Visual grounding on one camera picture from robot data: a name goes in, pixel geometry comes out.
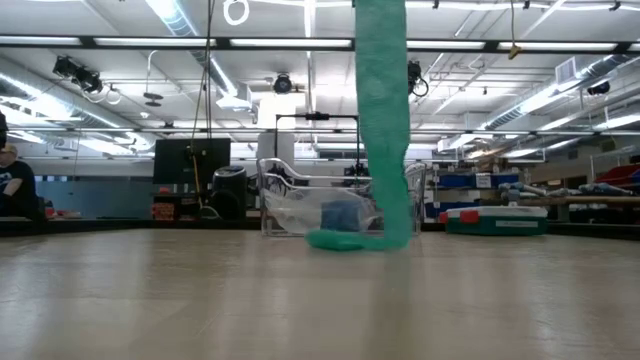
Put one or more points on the teal elastic bandage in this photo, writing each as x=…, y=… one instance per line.
x=382, y=100

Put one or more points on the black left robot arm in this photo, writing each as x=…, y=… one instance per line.
x=2, y=130

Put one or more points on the blue bandage roll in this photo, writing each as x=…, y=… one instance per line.
x=340, y=216

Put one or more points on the clear plastic bag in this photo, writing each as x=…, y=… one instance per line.
x=295, y=210

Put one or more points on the clear plastic bin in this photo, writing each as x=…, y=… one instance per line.
x=417, y=200

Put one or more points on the black ceiling spotlight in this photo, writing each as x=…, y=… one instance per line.
x=80, y=75
x=282, y=84
x=416, y=80
x=598, y=88

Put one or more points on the shelf with blue bins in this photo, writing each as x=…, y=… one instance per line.
x=460, y=180

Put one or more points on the black panel board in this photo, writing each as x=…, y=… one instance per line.
x=175, y=160

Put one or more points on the red storage boxes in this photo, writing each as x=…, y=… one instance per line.
x=163, y=210

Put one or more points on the teal white first aid kit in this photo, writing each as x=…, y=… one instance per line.
x=495, y=222

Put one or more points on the yellow hanging hook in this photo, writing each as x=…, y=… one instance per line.
x=515, y=51

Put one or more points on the white ceiling vent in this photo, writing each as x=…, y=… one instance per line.
x=566, y=71

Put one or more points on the wooden background table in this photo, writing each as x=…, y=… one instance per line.
x=600, y=200

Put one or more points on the red bin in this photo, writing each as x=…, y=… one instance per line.
x=620, y=175

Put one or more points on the person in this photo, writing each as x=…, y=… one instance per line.
x=17, y=185

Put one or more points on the black background frame rig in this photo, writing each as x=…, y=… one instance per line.
x=317, y=116

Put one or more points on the black metal table frame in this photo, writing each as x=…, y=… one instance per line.
x=125, y=225

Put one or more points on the silver ceiling duct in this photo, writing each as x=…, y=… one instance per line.
x=540, y=102
x=172, y=20

